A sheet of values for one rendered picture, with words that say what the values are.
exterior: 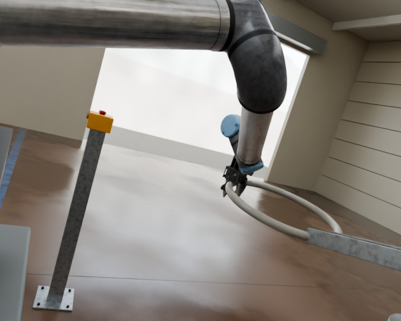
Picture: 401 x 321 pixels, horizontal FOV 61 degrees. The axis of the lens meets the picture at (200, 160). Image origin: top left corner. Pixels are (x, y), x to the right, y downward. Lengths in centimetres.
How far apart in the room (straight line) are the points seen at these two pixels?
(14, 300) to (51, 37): 46
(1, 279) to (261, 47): 68
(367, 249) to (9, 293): 89
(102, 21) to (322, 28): 830
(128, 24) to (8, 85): 602
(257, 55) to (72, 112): 604
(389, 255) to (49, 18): 95
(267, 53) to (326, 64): 824
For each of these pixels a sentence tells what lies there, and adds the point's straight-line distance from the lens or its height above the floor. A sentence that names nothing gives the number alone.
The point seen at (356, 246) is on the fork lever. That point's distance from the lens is 112.
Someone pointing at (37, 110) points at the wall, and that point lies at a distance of 667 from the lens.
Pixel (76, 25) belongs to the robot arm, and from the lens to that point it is 66.
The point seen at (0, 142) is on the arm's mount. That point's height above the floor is 109.
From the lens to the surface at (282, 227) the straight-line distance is 120.
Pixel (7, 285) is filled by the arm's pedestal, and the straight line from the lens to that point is 77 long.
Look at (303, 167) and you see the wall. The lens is 909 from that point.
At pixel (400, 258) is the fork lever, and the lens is 105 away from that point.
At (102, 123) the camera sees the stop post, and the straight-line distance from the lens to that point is 179.
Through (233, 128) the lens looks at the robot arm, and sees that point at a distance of 128.
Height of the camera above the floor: 127
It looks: 9 degrees down
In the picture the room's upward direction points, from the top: 17 degrees clockwise
